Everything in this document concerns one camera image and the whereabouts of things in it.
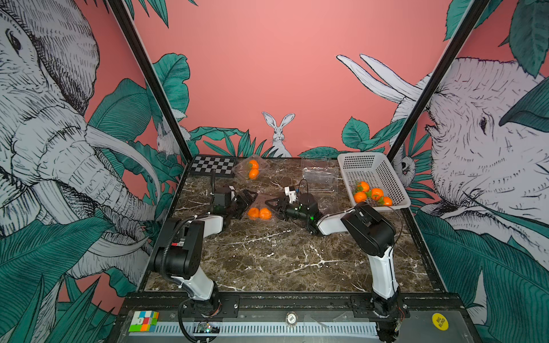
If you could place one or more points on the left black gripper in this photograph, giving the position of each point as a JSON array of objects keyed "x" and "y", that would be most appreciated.
[{"x": 245, "y": 204}]

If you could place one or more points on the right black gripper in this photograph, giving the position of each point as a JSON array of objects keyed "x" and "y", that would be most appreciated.
[{"x": 284, "y": 208}]

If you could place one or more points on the orange container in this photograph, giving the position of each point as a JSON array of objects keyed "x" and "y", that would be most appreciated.
[
  {"x": 253, "y": 213},
  {"x": 363, "y": 187},
  {"x": 386, "y": 201},
  {"x": 253, "y": 174},
  {"x": 265, "y": 214}
]

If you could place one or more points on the clear clamshell container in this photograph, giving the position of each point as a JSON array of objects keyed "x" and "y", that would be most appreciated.
[
  {"x": 259, "y": 203},
  {"x": 320, "y": 175},
  {"x": 241, "y": 169},
  {"x": 326, "y": 195}
]

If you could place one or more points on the white perforated plastic basket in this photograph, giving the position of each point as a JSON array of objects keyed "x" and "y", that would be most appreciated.
[{"x": 375, "y": 169}]

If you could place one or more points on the orange with leaf centre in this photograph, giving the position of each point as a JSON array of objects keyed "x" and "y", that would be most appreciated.
[{"x": 377, "y": 194}]

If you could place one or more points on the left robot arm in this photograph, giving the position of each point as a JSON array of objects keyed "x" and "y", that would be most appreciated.
[{"x": 178, "y": 251}]

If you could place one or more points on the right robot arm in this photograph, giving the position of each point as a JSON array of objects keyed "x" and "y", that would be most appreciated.
[{"x": 371, "y": 231}]

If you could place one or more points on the black white checkerboard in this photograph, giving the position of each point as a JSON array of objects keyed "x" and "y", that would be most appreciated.
[{"x": 207, "y": 165}]

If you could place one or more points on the colourful rubik cube front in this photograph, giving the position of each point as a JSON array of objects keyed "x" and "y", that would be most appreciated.
[{"x": 144, "y": 321}]

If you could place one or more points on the yellow round sticker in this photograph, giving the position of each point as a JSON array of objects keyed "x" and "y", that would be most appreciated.
[{"x": 440, "y": 321}]

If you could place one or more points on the black front rail frame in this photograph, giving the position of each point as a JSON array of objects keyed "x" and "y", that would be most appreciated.
[{"x": 411, "y": 321}]

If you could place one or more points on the white slotted cable duct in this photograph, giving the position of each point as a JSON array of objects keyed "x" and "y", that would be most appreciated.
[{"x": 280, "y": 329}]

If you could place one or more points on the left black frame post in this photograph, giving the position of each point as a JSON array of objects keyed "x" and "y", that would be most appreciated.
[{"x": 122, "y": 15}]

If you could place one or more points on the black frame post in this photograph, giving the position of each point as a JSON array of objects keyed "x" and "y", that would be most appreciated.
[
  {"x": 122, "y": 15},
  {"x": 470, "y": 18}
]

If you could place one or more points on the right black frame post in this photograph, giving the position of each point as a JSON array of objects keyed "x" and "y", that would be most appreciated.
[{"x": 470, "y": 18}]

